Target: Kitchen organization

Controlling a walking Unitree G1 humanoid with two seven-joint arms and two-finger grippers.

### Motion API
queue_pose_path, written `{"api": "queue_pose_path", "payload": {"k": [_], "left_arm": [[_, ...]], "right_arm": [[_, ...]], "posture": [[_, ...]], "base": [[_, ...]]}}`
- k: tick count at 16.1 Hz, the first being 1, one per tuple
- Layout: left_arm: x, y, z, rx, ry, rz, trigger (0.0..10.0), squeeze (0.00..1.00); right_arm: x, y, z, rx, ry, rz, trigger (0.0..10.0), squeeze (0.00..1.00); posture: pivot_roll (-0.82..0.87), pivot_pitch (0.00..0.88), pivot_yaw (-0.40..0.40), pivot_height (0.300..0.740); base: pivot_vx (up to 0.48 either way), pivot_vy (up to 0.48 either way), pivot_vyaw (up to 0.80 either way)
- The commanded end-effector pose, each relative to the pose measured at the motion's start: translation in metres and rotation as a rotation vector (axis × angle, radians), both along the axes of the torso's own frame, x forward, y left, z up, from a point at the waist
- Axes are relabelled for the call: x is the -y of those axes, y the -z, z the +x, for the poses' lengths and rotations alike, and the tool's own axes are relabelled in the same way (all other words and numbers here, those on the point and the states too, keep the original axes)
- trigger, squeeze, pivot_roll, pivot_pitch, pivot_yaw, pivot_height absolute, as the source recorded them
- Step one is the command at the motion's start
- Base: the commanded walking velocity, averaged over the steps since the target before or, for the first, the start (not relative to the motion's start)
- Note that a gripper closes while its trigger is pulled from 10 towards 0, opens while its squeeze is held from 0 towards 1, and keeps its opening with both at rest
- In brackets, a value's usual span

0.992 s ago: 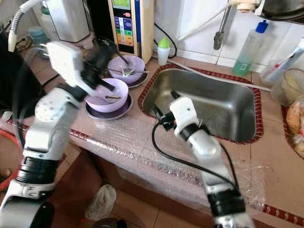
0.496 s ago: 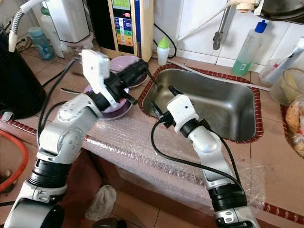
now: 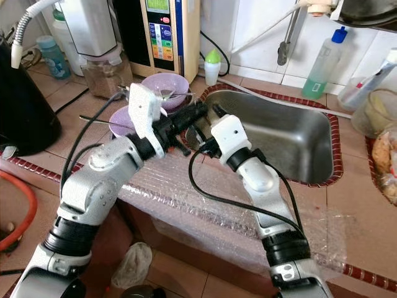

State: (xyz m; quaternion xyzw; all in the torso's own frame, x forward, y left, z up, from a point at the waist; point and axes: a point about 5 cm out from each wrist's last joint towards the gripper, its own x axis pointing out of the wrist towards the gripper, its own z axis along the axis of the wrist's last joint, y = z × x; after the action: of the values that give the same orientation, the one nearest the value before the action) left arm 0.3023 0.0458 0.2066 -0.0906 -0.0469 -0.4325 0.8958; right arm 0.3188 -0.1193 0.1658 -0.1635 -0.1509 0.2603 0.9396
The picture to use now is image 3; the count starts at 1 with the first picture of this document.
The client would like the purple plastic bowl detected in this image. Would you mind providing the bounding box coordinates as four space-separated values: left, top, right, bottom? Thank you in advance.
140 73 190 112
109 104 141 140

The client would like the small white bottle green cap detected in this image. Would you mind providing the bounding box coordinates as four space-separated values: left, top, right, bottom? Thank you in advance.
203 48 222 86

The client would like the clear bubble wrap sheet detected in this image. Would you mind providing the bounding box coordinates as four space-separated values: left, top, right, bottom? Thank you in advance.
118 149 350 275

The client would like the stainless steel sink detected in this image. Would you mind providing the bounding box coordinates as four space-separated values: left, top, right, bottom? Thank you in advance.
183 87 344 188

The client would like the long metal spoon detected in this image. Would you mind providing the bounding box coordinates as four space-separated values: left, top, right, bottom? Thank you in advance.
79 114 137 129

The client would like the water ionizer with button panel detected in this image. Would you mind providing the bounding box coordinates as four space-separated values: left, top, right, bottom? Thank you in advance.
115 0 201 84

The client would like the glass jar with brown powder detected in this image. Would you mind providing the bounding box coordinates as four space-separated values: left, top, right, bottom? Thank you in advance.
81 53 131 100

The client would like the white tap pipe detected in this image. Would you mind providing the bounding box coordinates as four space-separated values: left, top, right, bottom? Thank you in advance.
230 0 337 56

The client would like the green dish soap bottle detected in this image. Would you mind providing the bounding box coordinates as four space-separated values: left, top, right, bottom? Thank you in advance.
301 26 349 101

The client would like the white plastic bag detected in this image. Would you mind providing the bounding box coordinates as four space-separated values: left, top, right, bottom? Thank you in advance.
110 242 153 290

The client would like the white water filter unit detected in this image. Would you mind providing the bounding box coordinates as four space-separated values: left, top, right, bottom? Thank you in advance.
62 0 120 61

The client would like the teal printed bottle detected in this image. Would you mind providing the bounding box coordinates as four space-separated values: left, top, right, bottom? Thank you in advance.
36 35 73 80

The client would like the white plastic jug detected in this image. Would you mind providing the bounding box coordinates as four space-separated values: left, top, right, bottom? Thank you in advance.
51 9 85 77

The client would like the black kettle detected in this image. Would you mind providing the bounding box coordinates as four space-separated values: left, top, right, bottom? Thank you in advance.
0 39 63 158

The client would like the clear glass jar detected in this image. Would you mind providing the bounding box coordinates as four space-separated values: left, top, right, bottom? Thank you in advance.
350 87 397 140

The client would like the clear bag of snacks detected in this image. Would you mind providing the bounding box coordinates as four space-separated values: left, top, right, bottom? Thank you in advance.
371 127 397 207

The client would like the black pan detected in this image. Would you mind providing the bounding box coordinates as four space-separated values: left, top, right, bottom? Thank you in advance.
335 0 397 29

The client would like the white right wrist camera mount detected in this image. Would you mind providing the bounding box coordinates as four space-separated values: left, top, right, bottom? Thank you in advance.
211 115 252 169

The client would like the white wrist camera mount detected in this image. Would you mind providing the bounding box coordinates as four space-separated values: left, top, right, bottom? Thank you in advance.
211 115 252 169
128 83 166 157

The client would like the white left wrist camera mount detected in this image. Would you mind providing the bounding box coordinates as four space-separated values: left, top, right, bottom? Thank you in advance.
128 83 166 157

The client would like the black ionizer cable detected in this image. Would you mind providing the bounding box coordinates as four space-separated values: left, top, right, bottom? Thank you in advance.
200 31 232 78

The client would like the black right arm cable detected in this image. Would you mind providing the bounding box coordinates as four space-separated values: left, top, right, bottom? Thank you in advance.
188 143 306 238

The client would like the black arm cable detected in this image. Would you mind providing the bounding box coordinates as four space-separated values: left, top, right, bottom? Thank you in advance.
60 91 129 201
188 143 306 238

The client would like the hanging metal utensil handle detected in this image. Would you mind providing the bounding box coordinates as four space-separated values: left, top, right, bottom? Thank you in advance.
277 0 294 66

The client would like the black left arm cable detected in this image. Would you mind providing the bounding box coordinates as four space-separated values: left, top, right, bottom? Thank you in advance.
60 91 129 201

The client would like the black power cable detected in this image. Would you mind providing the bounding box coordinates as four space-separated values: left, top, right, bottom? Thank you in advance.
59 88 91 116

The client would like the orange hose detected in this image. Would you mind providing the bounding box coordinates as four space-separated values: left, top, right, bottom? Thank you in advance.
0 170 38 253

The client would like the grey flexible hose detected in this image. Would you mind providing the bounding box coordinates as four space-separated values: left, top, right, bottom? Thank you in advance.
10 0 61 70

